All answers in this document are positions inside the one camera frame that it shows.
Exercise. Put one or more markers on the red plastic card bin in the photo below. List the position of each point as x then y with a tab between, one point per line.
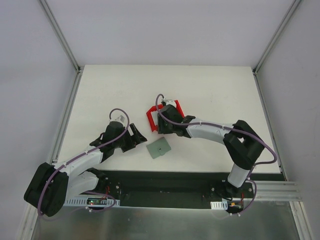
153	120

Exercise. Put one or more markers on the white cable duct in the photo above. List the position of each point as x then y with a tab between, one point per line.
219	205
87	201

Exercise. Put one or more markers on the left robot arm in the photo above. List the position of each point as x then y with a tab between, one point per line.
52	185

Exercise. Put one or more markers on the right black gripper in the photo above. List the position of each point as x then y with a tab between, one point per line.
163	122

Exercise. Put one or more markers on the right aluminium frame rail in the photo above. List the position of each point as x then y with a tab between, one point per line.
288	79

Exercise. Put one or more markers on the left white cable duct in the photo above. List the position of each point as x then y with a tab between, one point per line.
87	201

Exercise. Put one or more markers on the green leather card holder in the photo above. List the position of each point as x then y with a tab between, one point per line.
158	148

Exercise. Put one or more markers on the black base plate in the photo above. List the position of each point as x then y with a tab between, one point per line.
179	190

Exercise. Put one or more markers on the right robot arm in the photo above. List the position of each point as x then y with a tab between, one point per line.
242	143

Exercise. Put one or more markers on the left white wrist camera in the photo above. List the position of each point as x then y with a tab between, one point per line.
121	119

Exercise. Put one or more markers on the right white cable duct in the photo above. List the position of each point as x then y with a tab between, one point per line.
219	205

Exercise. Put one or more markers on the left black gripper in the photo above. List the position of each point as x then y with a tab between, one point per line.
130	139

